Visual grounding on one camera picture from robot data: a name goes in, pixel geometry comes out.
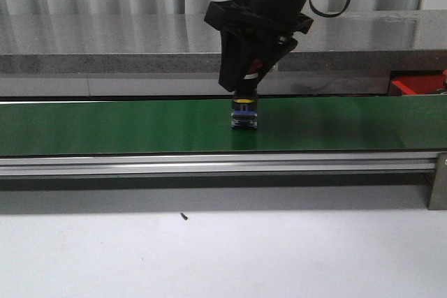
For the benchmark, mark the grey stone slab right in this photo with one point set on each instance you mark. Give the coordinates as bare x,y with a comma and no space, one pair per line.
375,40

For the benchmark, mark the small black screw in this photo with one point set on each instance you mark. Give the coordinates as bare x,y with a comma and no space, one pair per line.
184,216

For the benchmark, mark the grey stone slab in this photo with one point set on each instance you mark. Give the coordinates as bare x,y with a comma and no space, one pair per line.
108,44
375,40

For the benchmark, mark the steel conveyor support bracket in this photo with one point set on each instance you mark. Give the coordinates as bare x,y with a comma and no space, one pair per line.
438,198

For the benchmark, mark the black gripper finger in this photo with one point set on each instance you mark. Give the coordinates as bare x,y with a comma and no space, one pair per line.
269,50
237,55

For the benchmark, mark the grey stone slab left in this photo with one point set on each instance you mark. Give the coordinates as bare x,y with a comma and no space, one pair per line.
108,44

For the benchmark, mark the aluminium conveyor frame rail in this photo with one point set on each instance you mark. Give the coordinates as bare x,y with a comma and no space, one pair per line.
367,161

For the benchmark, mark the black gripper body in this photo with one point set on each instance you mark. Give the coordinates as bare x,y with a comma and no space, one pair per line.
249,18

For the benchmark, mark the green conveyor belt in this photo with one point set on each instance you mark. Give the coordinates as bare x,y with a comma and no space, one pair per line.
396,123

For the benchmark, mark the red plastic tray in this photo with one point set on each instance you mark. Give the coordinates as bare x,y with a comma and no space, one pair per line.
419,84

